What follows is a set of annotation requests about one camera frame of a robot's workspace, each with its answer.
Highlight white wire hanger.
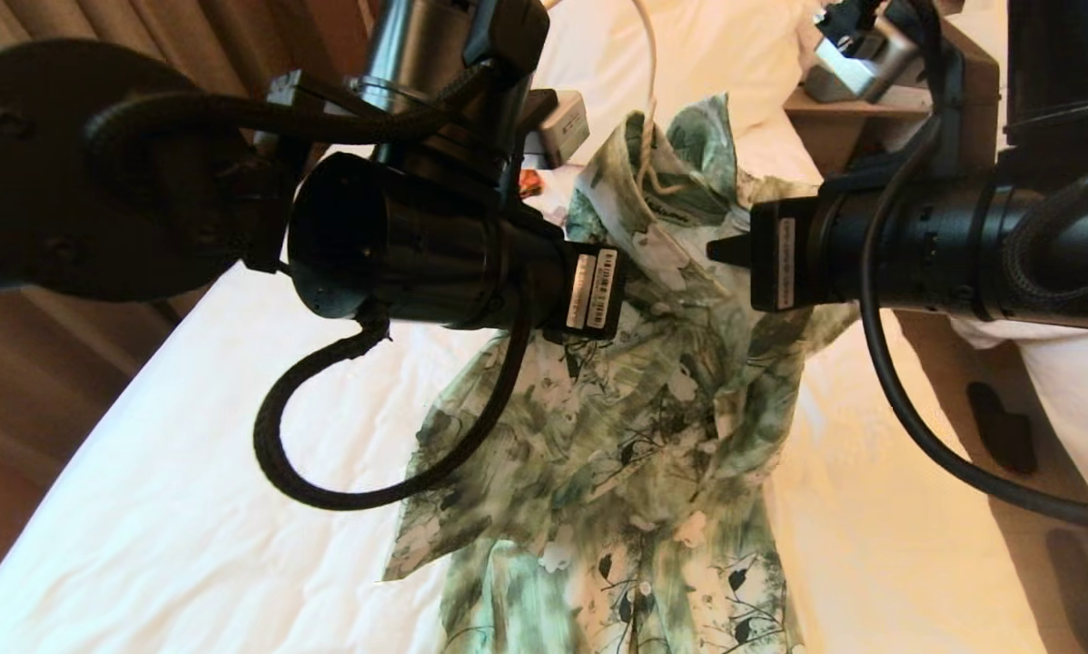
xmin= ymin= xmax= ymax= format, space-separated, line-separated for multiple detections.
xmin=544 ymin=0 xmax=690 ymax=196

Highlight green floral shirt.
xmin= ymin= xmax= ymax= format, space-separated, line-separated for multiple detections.
xmin=381 ymin=94 xmax=863 ymax=654

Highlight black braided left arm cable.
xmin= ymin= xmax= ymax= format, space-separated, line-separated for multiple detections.
xmin=85 ymin=64 xmax=536 ymax=511

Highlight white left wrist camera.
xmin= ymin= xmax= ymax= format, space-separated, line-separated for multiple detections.
xmin=524 ymin=89 xmax=592 ymax=169

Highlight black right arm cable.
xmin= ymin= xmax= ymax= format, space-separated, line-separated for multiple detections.
xmin=860 ymin=0 xmax=1088 ymax=535

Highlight white bed mattress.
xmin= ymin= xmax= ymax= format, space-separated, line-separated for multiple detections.
xmin=1016 ymin=336 xmax=1088 ymax=555

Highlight wooden nightstand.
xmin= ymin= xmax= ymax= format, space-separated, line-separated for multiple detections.
xmin=785 ymin=86 xmax=931 ymax=178

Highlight black slipper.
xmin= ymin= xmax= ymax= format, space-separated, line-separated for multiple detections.
xmin=966 ymin=381 xmax=1037 ymax=475

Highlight white duvet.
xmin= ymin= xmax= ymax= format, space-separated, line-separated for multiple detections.
xmin=948 ymin=0 xmax=1088 ymax=351

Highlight large white pillow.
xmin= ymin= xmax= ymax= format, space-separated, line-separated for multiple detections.
xmin=508 ymin=0 xmax=826 ymax=164

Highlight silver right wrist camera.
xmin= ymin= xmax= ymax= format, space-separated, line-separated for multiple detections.
xmin=812 ymin=5 xmax=917 ymax=101

